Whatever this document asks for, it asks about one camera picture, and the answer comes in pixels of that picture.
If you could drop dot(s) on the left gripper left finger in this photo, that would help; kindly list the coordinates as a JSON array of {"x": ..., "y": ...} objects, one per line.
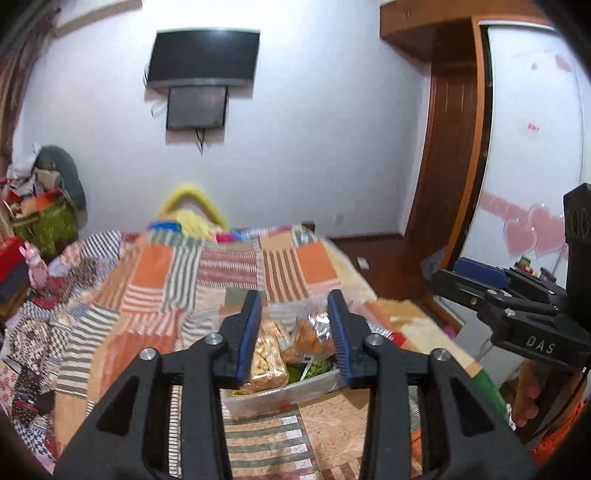
[{"x": 126, "y": 434}]

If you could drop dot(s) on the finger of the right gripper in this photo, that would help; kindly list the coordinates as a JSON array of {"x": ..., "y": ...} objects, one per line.
[
  {"x": 470, "y": 294},
  {"x": 493, "y": 277}
]

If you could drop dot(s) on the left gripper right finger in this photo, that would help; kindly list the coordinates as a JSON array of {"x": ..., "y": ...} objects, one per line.
[{"x": 463, "y": 435}]

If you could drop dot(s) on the yellow puffed snack bag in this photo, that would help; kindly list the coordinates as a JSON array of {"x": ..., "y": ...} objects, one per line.
[{"x": 268, "y": 369}]

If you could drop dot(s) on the clear orange snack bag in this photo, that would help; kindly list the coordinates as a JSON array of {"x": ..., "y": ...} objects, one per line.
[{"x": 311, "y": 338}]

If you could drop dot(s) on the green pea snack bag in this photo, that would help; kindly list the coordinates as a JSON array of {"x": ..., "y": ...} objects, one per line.
[{"x": 310, "y": 369}]

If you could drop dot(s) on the right human hand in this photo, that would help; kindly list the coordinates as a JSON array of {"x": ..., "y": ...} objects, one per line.
[{"x": 547, "y": 396}]

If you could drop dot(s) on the patchwork bed quilt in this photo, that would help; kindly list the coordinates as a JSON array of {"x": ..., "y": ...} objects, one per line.
[{"x": 113, "y": 294}]

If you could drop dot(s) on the white sliding door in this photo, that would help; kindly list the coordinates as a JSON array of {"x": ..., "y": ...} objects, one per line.
[{"x": 538, "y": 148}]

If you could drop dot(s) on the clear plastic storage box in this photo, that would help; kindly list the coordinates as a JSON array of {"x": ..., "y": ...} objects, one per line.
[{"x": 286, "y": 392}]

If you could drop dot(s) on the pink plush toy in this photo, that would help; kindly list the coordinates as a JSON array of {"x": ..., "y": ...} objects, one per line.
[{"x": 37, "y": 268}]

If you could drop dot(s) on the green storage bag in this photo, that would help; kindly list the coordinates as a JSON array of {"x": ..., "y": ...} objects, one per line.
[{"x": 50, "y": 230}]

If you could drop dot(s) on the brown wooden wardrobe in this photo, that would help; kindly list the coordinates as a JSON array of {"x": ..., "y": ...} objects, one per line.
[{"x": 442, "y": 35}]

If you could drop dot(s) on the yellow foam tube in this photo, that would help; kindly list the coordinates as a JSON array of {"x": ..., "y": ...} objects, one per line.
[{"x": 191, "y": 208}]

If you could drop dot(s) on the wall power socket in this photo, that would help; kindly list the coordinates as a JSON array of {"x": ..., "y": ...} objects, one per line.
[{"x": 339, "y": 219}]

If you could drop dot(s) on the black wall television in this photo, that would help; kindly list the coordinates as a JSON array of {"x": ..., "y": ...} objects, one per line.
[{"x": 203, "y": 57}]

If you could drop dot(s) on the small wall monitor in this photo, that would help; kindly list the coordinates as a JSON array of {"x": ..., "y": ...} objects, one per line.
[{"x": 196, "y": 107}]

